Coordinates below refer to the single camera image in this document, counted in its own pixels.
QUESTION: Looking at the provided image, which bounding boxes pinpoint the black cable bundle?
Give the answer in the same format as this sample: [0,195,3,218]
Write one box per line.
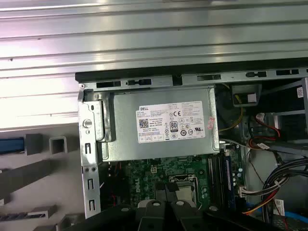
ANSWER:
[261,156,308,218]

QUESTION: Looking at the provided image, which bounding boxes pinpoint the yellow wire pair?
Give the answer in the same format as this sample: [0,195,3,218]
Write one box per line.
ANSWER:
[218,95,245,132]

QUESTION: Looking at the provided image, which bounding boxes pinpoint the green motherboard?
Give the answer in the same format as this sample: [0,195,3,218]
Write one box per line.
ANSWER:
[108,154,247,217]

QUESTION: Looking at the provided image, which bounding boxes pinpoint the silver CPU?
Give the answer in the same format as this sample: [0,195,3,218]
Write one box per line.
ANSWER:
[177,185,194,201]

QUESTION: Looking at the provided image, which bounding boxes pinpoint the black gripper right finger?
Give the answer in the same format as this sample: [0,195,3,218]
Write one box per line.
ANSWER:
[166,183,277,231]

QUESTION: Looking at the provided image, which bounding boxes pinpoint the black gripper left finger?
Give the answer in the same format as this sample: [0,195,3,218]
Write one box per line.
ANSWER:
[63,182,169,231]

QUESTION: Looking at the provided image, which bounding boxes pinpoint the grey parts rack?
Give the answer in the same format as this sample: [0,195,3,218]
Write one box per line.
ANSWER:
[0,133,85,231]

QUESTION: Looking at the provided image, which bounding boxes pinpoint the CPU socket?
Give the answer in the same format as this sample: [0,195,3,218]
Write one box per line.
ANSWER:
[168,175,198,203]

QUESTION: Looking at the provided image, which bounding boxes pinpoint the grey power supply unit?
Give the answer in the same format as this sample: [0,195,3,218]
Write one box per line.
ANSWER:
[102,84,221,162]

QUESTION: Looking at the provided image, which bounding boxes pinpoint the black open PC case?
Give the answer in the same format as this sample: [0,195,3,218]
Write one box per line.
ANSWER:
[75,64,308,231]

